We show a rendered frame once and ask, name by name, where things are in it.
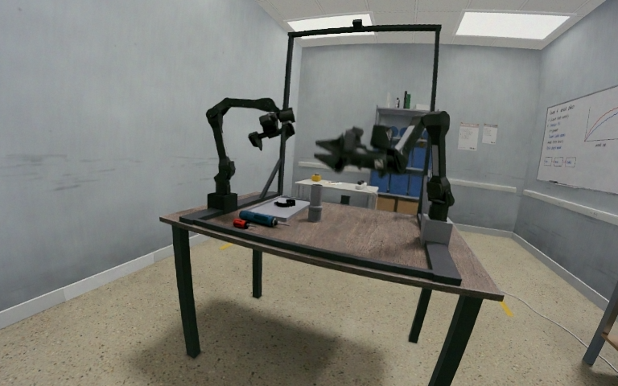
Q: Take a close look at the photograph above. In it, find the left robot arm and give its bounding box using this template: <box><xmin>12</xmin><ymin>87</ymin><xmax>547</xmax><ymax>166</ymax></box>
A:
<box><xmin>365</xmin><ymin>111</ymin><xmax>455</xmax><ymax>222</ymax></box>

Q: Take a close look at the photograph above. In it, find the black metal overhead frame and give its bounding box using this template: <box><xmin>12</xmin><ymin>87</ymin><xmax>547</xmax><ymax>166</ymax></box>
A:
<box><xmin>259</xmin><ymin>24</ymin><xmax>442</xmax><ymax>224</ymax></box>

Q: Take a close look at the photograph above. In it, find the red screwdriver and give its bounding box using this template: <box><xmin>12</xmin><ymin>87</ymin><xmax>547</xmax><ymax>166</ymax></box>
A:
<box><xmin>233</xmin><ymin>219</ymin><xmax>257</xmax><ymax>229</ymax></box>

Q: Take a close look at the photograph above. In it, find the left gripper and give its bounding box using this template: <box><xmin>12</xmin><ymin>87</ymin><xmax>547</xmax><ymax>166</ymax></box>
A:
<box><xmin>314</xmin><ymin>129</ymin><xmax>369</xmax><ymax>172</ymax></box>

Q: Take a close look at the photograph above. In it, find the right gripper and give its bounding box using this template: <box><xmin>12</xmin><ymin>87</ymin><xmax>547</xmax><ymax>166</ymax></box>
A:
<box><xmin>248</xmin><ymin>121</ymin><xmax>295</xmax><ymax>151</ymax></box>

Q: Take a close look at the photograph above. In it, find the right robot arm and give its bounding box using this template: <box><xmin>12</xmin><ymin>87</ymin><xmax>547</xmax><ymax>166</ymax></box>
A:
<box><xmin>206</xmin><ymin>97</ymin><xmax>295</xmax><ymax>195</ymax></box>

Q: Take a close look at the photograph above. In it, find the blue electric screwdriver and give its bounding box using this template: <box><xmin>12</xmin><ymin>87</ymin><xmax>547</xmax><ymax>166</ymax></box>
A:
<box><xmin>239</xmin><ymin>210</ymin><xmax>290</xmax><ymax>226</ymax></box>

